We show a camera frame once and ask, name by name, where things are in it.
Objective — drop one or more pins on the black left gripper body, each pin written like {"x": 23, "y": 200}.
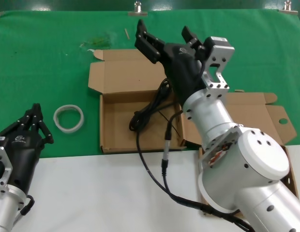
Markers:
{"x": 24, "y": 154}

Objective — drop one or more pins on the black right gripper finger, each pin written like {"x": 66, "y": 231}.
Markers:
{"x": 191, "y": 36}
{"x": 147, "y": 44}

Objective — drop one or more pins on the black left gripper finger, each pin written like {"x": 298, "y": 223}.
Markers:
{"x": 42, "y": 128}
{"x": 21, "y": 120}

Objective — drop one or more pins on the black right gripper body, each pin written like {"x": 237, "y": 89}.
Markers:
{"x": 184, "y": 70}

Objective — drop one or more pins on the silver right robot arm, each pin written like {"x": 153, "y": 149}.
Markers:
{"x": 261, "y": 157}

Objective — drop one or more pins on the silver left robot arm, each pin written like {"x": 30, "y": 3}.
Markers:
{"x": 7, "y": 205}

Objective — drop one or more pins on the cardboard box with dotted lid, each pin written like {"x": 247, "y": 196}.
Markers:
{"x": 116, "y": 72}

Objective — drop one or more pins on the cardboard box with plain lid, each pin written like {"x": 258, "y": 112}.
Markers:
{"x": 261, "y": 113}

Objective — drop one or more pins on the clear tape roll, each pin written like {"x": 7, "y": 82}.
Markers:
{"x": 60, "y": 126}

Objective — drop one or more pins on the small wooden stick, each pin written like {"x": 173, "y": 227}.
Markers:
{"x": 127, "y": 33}

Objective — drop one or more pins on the silver binder clip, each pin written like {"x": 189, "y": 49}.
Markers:
{"x": 288, "y": 8}
{"x": 138, "y": 10}

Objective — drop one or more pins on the crumpled clear tape patch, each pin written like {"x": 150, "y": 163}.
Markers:
{"x": 100, "y": 41}

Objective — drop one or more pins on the small white tape scrap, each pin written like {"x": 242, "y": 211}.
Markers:
{"x": 91, "y": 50}

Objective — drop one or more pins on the small cardboard scrap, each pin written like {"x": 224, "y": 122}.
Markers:
{"x": 239, "y": 91}

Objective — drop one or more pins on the green table cloth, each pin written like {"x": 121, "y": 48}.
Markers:
{"x": 31, "y": 60}

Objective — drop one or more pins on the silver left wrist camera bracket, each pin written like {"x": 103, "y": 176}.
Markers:
{"x": 1, "y": 164}

